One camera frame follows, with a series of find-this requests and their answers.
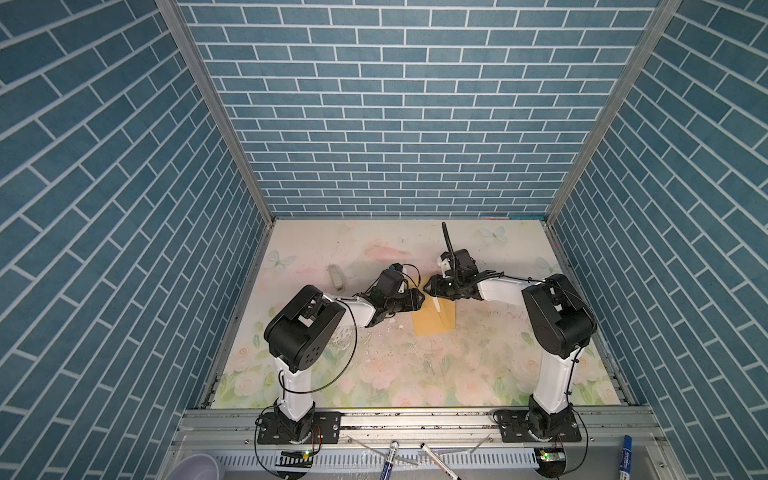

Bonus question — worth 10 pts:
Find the brown kraft envelope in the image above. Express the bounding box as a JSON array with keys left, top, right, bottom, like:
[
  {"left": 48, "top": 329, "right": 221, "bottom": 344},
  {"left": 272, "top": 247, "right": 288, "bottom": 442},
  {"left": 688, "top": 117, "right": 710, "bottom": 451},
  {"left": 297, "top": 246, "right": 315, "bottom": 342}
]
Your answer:
[{"left": 411, "top": 295, "right": 456, "bottom": 336}]

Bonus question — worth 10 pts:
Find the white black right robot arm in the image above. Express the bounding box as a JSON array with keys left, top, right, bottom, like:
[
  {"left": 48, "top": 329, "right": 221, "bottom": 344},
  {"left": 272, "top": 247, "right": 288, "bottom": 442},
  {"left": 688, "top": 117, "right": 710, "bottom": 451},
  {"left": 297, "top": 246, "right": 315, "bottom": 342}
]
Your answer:
[{"left": 424, "top": 249, "right": 597, "bottom": 441}]

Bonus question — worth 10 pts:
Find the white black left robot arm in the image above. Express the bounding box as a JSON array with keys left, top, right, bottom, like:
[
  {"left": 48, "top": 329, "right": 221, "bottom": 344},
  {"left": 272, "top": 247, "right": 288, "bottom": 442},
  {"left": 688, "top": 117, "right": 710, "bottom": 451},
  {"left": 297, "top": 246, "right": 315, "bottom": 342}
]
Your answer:
[{"left": 264, "top": 264, "right": 425, "bottom": 424}]

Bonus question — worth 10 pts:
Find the grey stapler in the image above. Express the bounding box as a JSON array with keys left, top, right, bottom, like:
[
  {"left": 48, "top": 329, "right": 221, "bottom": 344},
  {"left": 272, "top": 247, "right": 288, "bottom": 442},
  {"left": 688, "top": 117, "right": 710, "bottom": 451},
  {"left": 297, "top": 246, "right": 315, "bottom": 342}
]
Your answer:
[{"left": 327, "top": 264, "right": 346, "bottom": 293}]

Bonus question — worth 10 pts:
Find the black marker pen middle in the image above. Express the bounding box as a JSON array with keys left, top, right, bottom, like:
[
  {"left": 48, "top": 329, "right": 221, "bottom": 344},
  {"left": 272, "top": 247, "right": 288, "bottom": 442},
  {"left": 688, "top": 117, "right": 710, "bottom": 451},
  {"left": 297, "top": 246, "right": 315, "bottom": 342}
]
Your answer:
[{"left": 420, "top": 443, "right": 461, "bottom": 480}]

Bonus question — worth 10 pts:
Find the blue marker pen left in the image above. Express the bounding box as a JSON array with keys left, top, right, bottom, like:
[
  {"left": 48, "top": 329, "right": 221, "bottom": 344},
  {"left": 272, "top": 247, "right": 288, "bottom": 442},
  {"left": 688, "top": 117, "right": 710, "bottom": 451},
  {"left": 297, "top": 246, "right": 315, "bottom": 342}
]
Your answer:
[{"left": 379, "top": 441, "right": 399, "bottom": 480}]

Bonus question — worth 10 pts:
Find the blue marker pen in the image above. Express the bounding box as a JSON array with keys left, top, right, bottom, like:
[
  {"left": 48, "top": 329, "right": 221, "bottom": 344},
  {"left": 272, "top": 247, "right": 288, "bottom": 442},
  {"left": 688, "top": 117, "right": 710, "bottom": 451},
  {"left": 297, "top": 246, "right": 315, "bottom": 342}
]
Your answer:
[
  {"left": 618, "top": 435, "right": 633, "bottom": 480},
  {"left": 379, "top": 441, "right": 399, "bottom": 480}
]

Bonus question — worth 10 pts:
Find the left circuit board green led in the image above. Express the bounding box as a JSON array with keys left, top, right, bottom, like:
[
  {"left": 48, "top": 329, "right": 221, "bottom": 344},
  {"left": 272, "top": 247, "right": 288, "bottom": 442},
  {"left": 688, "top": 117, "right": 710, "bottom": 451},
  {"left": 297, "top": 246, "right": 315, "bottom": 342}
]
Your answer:
[{"left": 274, "top": 451, "right": 314, "bottom": 480}]

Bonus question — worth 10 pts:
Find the circuit board green led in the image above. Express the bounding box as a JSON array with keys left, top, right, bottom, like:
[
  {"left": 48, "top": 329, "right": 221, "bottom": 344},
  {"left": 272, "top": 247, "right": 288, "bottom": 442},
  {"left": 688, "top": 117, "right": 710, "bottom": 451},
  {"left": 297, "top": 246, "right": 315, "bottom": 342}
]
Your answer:
[
  {"left": 274, "top": 451, "right": 314, "bottom": 480},
  {"left": 534, "top": 448, "right": 567, "bottom": 479}
]

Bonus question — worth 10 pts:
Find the right circuit board green led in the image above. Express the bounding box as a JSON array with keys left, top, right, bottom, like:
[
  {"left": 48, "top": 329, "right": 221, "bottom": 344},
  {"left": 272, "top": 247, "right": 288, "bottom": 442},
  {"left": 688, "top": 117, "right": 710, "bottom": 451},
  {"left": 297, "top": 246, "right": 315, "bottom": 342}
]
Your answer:
[{"left": 534, "top": 448, "right": 567, "bottom": 479}]

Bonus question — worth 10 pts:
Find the blue marker pen right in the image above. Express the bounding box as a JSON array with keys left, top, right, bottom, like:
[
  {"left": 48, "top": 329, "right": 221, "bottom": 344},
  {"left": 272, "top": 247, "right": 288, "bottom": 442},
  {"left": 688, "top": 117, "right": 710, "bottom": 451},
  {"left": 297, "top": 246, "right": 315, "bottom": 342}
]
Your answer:
[{"left": 618, "top": 435, "right": 633, "bottom": 480}]

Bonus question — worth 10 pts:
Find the white cup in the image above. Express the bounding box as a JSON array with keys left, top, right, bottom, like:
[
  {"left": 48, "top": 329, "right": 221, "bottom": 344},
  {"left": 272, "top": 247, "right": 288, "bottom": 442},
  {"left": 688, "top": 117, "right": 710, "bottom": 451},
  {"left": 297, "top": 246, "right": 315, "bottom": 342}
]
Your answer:
[{"left": 165, "top": 453, "right": 224, "bottom": 480}]

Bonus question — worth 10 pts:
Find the black corrugated cable hose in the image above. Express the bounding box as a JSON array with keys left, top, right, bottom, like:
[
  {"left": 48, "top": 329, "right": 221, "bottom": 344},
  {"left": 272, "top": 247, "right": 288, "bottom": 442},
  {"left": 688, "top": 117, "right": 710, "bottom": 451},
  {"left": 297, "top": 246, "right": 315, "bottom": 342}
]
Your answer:
[{"left": 441, "top": 221, "right": 457, "bottom": 271}]

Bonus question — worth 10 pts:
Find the metal corner post right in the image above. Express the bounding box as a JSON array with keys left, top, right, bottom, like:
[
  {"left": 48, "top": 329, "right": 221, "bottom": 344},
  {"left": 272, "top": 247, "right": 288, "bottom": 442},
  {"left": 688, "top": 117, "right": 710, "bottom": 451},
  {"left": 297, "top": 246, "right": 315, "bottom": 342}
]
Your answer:
[{"left": 544, "top": 0, "right": 682, "bottom": 225}]

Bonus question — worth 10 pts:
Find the metal corner post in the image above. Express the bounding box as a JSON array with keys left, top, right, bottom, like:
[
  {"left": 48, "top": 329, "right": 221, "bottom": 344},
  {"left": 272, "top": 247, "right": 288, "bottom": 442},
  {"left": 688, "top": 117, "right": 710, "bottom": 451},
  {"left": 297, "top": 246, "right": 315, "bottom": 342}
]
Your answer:
[
  {"left": 544, "top": 0, "right": 682, "bottom": 225},
  {"left": 156, "top": 0, "right": 275, "bottom": 227}
]

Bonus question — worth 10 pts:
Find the metal corner post left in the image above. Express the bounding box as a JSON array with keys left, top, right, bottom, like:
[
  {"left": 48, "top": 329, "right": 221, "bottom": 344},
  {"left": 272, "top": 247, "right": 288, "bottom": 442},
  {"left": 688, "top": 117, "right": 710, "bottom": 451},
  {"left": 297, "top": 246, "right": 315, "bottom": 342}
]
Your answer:
[{"left": 156, "top": 0, "right": 275, "bottom": 227}]

